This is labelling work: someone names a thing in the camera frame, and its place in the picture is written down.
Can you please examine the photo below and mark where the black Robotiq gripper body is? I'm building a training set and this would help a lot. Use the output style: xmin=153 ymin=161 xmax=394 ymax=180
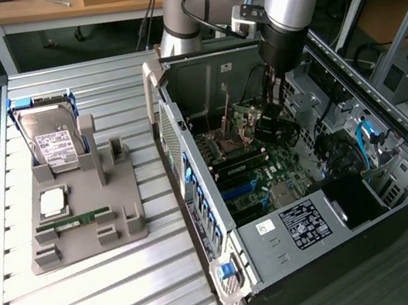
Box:
xmin=250 ymin=20 xmax=318 ymax=113

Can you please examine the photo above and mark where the Nvidia Quadro graphics card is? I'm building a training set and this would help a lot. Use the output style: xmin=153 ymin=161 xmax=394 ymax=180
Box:
xmin=213 ymin=70 xmax=304 ymax=158

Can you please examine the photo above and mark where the metal socket cover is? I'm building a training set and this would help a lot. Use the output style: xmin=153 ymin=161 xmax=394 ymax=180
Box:
xmin=236 ymin=118 xmax=262 ymax=144

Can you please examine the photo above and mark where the CPU socket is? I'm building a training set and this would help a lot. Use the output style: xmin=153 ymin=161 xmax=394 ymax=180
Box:
xmin=211 ymin=125 xmax=249 ymax=158

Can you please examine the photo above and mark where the green motherboard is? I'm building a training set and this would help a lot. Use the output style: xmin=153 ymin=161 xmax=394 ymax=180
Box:
xmin=188 ymin=97 xmax=330 ymax=231

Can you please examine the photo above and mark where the silver chipset heatsink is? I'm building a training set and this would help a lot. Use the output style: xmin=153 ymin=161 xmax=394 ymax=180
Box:
xmin=270 ymin=179 xmax=298 ymax=207

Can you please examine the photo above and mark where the blue expansion slot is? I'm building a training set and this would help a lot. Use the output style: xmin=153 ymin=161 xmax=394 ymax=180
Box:
xmin=218 ymin=178 xmax=260 ymax=203

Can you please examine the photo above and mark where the open Dell PC case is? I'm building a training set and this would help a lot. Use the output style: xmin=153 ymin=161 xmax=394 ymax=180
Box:
xmin=136 ymin=6 xmax=408 ymax=305

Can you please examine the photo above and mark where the grey metal disk bay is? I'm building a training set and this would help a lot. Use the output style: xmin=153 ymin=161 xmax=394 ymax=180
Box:
xmin=357 ymin=154 xmax=408 ymax=213

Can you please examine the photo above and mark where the grey power supply unit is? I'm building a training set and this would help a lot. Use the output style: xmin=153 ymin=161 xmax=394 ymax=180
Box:
xmin=231 ymin=185 xmax=356 ymax=288

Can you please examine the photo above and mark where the blue case latch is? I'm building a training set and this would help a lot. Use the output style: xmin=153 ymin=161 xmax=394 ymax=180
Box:
xmin=213 ymin=259 xmax=236 ymax=281

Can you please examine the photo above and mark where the hard disk in blue caddy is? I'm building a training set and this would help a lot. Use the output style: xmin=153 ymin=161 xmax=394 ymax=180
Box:
xmin=5 ymin=86 xmax=92 ymax=180

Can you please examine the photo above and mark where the grey plastic parts rack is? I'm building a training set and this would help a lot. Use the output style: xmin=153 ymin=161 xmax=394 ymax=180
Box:
xmin=7 ymin=106 xmax=155 ymax=276

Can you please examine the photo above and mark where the green RAM stick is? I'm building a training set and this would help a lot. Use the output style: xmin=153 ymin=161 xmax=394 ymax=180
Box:
xmin=33 ymin=206 xmax=114 ymax=234

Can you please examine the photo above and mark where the silver CPU chip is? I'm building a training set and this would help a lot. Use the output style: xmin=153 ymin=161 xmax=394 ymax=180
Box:
xmin=36 ymin=186 xmax=71 ymax=219

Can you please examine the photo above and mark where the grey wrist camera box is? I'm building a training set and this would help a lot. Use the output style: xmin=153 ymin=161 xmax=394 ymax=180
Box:
xmin=227 ymin=0 xmax=272 ymax=39

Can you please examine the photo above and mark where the black camera cable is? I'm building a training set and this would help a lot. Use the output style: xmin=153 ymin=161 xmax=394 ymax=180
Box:
xmin=179 ymin=0 xmax=249 ymax=49

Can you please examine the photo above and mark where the light blue SATA wire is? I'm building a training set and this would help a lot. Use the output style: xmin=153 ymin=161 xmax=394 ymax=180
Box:
xmin=352 ymin=114 xmax=385 ymax=175

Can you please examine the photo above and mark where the hanging grey cable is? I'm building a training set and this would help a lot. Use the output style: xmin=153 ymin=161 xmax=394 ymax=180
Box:
xmin=125 ymin=0 xmax=172 ymax=54

